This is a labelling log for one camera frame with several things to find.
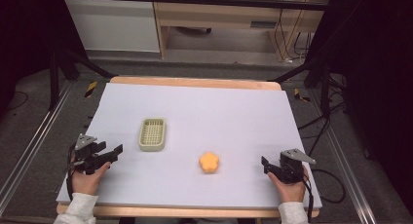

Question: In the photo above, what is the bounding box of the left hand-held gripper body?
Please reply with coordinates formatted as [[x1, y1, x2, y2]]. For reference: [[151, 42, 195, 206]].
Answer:
[[69, 133, 113, 176]]

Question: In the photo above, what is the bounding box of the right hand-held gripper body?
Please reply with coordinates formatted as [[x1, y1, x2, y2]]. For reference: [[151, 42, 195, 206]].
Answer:
[[278, 148, 317, 185]]

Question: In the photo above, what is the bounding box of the person's left hand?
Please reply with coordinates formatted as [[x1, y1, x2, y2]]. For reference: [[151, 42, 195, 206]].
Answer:
[[71, 161, 112, 197]]

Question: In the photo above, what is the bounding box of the person's right hand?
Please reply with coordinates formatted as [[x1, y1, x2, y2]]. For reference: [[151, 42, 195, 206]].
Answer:
[[266, 165, 311, 205]]

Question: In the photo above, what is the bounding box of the pale green slotted soap dish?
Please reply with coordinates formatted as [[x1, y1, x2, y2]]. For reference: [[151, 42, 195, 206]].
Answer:
[[138, 117, 168, 153]]

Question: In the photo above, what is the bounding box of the orange flower-shaped soap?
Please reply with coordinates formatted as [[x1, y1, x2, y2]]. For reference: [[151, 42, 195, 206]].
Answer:
[[198, 151, 221, 174]]

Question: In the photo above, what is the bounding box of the yellow black striped tape marker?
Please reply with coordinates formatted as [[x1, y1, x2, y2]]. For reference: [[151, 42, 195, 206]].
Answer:
[[293, 88, 312, 103], [84, 80, 98, 98]]

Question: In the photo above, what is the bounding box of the white foam board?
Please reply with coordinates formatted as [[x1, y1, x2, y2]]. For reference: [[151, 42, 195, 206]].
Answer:
[[56, 82, 323, 209]]

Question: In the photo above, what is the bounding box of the wooden table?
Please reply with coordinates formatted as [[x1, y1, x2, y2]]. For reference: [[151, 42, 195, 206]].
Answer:
[[56, 75, 321, 219]]

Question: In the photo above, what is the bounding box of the white cabinet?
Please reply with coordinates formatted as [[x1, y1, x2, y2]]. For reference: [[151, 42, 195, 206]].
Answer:
[[63, 0, 161, 54]]

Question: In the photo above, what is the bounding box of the black curtain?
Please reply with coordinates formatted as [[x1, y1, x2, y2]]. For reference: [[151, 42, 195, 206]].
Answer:
[[306, 0, 413, 215], [0, 0, 86, 118]]

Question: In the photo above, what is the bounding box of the light wooden desk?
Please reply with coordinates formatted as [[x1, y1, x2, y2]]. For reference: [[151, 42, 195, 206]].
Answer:
[[151, 0, 333, 62]]

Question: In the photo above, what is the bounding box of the left hand-held gripper black cable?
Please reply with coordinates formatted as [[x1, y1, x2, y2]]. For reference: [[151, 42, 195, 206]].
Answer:
[[65, 142, 78, 202]]

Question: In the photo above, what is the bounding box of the hand-held gripper black cable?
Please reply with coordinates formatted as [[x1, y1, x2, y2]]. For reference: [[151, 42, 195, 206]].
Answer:
[[300, 167, 316, 224], [65, 142, 78, 202]]

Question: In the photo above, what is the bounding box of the right hand-held gripper black cable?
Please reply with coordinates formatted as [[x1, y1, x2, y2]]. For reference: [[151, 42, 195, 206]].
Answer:
[[300, 167, 316, 224]]

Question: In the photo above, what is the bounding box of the black floor cable loop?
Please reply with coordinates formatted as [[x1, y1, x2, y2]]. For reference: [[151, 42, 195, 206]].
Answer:
[[311, 168, 347, 205]]

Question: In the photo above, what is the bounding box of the metal floor rail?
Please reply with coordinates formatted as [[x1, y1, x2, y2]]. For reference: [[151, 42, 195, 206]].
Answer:
[[310, 87, 388, 224], [0, 81, 76, 215]]

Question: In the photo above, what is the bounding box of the bundle of black desk cables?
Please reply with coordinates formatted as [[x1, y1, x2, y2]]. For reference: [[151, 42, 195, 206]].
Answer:
[[273, 8, 314, 63]]

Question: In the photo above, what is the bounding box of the black metal frame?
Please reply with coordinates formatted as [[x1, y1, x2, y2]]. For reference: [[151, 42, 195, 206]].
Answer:
[[48, 0, 339, 112]]

